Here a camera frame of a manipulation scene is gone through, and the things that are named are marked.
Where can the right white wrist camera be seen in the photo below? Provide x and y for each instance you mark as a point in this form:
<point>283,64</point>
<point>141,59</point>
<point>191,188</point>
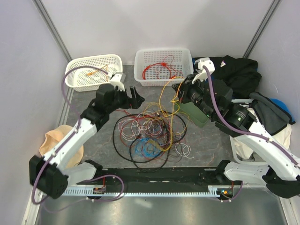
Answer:
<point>203,65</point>

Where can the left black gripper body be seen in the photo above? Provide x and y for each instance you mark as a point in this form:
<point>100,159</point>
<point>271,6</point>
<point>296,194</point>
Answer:
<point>126,102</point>

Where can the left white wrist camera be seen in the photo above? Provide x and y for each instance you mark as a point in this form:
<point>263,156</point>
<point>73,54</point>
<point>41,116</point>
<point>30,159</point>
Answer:
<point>115,81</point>

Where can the white cloth garment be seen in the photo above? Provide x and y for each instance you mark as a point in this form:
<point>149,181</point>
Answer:
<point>276,121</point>

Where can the left white perforated basket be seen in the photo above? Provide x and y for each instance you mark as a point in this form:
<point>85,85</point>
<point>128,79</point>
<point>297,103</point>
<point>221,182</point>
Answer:
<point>92,71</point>

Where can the white laundry bin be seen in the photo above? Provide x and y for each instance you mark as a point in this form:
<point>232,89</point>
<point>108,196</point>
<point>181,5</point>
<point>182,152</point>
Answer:
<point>245,155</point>

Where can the black and blue jacket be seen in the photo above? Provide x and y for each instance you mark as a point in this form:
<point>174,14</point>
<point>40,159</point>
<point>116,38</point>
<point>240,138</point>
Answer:
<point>240,74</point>

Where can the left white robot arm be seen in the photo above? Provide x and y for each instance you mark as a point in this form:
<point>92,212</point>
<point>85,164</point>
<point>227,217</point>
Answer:
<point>50,173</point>

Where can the white perforated basket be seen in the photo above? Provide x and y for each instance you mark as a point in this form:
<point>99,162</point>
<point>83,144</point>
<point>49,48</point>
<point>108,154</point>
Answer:
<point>92,71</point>
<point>162,66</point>

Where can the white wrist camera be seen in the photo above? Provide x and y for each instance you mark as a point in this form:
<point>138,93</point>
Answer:
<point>115,81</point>
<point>203,65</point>

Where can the grey slotted cable duct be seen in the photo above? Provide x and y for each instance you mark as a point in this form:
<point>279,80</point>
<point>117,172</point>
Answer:
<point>98,191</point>

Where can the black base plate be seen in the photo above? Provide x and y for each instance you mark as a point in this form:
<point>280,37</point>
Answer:
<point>168,179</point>

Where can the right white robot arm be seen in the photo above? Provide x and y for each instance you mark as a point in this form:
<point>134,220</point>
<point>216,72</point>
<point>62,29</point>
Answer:
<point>281,171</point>

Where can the beige bucket hat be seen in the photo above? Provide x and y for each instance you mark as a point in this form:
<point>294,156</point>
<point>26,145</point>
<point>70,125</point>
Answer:
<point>53,137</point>

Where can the blue cloth item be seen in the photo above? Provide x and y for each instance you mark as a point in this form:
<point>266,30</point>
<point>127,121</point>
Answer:
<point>283,107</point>

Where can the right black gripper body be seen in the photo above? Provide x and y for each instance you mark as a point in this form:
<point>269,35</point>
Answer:
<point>192,92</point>

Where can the right white perforated basket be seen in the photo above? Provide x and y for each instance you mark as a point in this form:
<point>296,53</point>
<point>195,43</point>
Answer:
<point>162,66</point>

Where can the grey black-trimmed garment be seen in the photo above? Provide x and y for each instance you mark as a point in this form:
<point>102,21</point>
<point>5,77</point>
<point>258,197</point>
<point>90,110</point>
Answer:
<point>272,117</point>

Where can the green plastic tray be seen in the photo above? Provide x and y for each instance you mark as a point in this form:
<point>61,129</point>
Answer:
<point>193,113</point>

